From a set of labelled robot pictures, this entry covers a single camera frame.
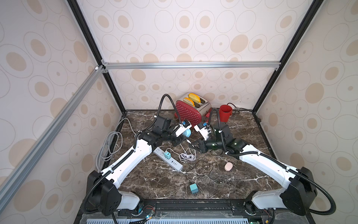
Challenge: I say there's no white power strip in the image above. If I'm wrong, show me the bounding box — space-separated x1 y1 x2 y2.
154 147 183 172

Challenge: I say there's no blue earbud case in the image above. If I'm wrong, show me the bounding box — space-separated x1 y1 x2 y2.
182 129 192 138

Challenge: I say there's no teal charger with white cable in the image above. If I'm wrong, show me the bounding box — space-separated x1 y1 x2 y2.
164 148 180 159

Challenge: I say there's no teal charger plug white cable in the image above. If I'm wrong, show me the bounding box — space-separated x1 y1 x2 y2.
177 138 197 163

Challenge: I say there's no teal charger with black cable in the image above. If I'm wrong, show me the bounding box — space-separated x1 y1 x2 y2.
186 158 224 195

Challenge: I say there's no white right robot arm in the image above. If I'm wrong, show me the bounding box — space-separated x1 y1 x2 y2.
190 122 337 216

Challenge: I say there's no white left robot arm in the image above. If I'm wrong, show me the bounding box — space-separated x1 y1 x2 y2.
81 115 192 216

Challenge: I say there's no pink earbud case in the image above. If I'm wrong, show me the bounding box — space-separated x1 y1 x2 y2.
224 162 233 172

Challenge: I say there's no red plastic cup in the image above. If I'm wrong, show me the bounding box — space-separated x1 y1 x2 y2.
219 105 233 123

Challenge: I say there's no red polka dot toaster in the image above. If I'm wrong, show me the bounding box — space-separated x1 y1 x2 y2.
176 92 212 127

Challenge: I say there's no yellow toast slice front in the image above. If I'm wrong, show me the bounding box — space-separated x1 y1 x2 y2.
183 98 195 107

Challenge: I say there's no yellow toast slice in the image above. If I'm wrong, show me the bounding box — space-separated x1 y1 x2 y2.
188 93 201 104
183 98 195 107

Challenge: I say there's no yellow toast slice back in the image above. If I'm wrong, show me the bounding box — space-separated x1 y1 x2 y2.
188 93 201 104

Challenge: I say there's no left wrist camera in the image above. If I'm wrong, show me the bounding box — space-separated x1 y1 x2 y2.
175 119 192 137

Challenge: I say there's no toaster black power cord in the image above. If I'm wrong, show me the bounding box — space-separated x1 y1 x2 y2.
226 102 252 115

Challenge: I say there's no grey power strip cord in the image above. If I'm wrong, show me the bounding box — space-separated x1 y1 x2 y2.
95 117 138 175

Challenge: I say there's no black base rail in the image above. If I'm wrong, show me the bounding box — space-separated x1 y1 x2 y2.
74 199 314 224

